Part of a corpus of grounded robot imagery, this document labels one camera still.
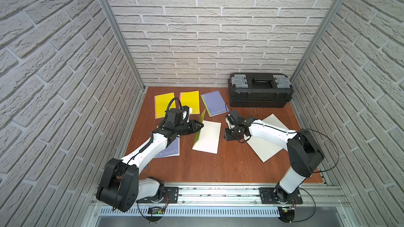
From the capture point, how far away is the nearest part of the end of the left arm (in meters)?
0.64

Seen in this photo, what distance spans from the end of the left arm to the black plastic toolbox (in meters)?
0.39

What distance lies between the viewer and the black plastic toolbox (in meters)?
0.97
